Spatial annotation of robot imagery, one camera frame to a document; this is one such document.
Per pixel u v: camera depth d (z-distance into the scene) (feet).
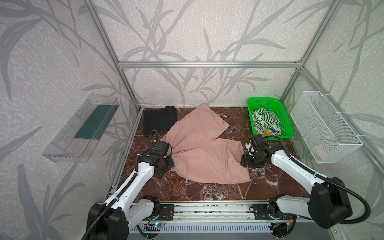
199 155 2.92
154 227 2.36
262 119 3.45
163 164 2.35
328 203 1.32
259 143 2.22
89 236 1.29
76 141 2.09
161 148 2.14
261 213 2.38
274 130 3.34
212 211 2.47
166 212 2.38
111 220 1.25
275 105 3.76
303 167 1.58
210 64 6.32
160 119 3.53
